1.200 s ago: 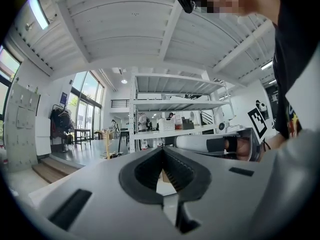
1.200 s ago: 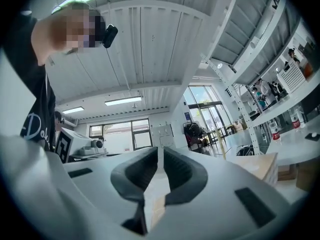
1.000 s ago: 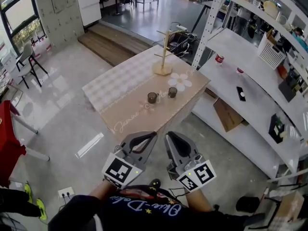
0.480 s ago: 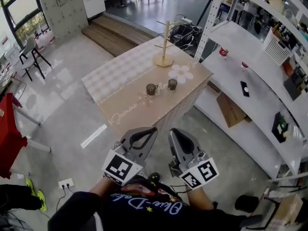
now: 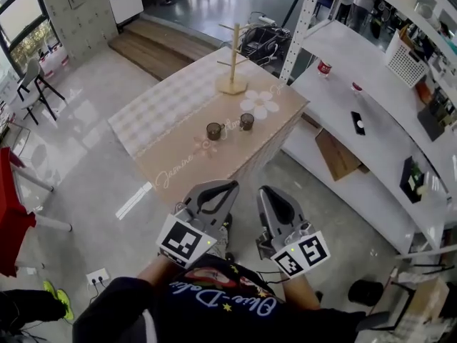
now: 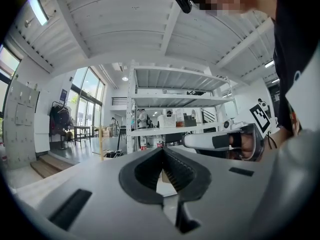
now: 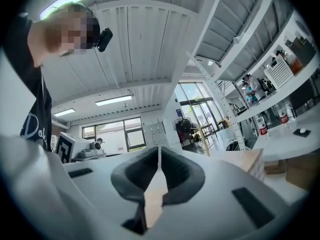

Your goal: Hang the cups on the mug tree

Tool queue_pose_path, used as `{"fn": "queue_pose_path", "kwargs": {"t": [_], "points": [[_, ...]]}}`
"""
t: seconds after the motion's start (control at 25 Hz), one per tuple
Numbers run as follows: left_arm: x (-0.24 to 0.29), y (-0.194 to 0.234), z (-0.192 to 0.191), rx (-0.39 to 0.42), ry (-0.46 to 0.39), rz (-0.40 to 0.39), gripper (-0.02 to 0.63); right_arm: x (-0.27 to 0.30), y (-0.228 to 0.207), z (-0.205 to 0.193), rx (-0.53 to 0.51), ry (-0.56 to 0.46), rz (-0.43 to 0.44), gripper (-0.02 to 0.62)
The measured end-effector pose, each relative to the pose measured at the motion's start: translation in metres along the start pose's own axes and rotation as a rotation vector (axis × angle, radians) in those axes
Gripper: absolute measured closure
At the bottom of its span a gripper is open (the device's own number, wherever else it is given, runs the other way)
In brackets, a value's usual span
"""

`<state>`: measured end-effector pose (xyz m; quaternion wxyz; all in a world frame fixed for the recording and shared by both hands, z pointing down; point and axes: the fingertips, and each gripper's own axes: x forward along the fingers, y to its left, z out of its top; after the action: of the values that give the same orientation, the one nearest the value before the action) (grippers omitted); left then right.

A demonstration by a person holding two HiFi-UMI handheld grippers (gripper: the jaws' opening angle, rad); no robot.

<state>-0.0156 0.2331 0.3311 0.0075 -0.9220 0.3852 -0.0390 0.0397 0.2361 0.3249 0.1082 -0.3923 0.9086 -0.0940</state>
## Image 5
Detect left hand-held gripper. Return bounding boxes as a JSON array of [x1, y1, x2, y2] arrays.
[[156, 179, 240, 269]]

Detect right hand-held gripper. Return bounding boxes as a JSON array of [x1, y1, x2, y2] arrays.
[[256, 185, 332, 279]]

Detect dark glass cup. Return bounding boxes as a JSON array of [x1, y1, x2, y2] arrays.
[[206, 121, 226, 141], [238, 112, 256, 132]]

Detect wooden mug tree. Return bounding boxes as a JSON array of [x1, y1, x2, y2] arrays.
[[215, 22, 251, 95]]

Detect person's right forearm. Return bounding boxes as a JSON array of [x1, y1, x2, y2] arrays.
[[281, 272, 322, 312]]

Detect person's left forearm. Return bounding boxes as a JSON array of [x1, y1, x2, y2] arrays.
[[136, 254, 189, 289]]

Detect person's grey patterned shoe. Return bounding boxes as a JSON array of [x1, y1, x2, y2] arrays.
[[209, 212, 235, 262]]

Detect beige checked flower tablecloth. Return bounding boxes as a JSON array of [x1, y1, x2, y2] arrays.
[[107, 46, 311, 204]]

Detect person's black printed t-shirt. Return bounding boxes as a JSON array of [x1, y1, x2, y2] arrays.
[[72, 254, 366, 343]]

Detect black smartphone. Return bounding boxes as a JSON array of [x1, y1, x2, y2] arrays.
[[350, 110, 366, 136]]

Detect black round bin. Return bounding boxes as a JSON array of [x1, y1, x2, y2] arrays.
[[347, 279, 385, 307]]

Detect black open box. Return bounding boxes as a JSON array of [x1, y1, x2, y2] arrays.
[[398, 155, 430, 204]]

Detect white power strip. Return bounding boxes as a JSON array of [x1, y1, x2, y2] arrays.
[[85, 267, 111, 287]]

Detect white metal shelf unit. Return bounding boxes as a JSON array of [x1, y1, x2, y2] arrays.
[[278, 0, 457, 264]]

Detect wooden steps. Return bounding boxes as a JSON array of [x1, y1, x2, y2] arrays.
[[108, 18, 219, 82]]

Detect dark grey tablet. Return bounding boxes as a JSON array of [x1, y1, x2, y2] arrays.
[[416, 100, 448, 143]]

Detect brown cardboard box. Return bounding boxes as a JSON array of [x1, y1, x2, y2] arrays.
[[402, 276, 451, 332]]

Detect white perforated basket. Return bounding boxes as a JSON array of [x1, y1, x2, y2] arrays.
[[384, 29, 430, 89]]

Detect red cloth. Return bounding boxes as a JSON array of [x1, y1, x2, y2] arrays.
[[0, 146, 37, 278]]

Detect grey chair with black legs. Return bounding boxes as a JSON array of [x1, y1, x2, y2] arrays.
[[16, 58, 67, 126]]

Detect black framed window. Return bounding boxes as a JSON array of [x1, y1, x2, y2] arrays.
[[0, 0, 62, 71]]

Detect pile of black cables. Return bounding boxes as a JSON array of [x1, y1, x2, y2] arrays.
[[238, 11, 291, 71]]

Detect white table frame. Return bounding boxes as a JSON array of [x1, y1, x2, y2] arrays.
[[9, 161, 73, 233]]

